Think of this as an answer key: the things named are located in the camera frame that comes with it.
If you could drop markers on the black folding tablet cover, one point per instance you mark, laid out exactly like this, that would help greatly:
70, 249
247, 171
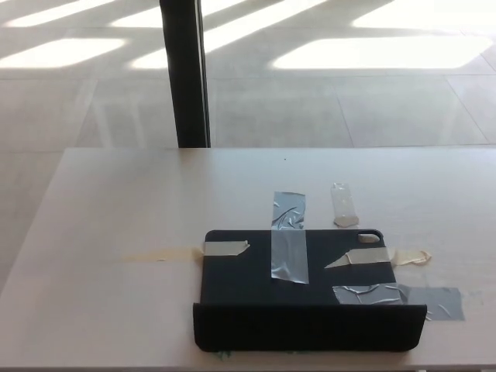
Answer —
240, 286

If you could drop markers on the long grey duct tape strip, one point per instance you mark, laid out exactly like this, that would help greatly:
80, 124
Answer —
288, 232

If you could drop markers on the wide grey duct tape strip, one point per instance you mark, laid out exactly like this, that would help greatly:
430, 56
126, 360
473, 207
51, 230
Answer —
430, 304

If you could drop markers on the beige masking tape, curled end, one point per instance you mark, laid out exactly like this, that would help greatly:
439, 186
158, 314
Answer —
372, 255

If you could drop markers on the long beige masking tape strip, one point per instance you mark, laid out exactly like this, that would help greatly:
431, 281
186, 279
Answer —
224, 249

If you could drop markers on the clear tape piece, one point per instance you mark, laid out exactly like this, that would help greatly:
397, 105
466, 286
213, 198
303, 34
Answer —
342, 203

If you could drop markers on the black window frame post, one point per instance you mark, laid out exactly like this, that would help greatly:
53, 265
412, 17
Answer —
185, 77

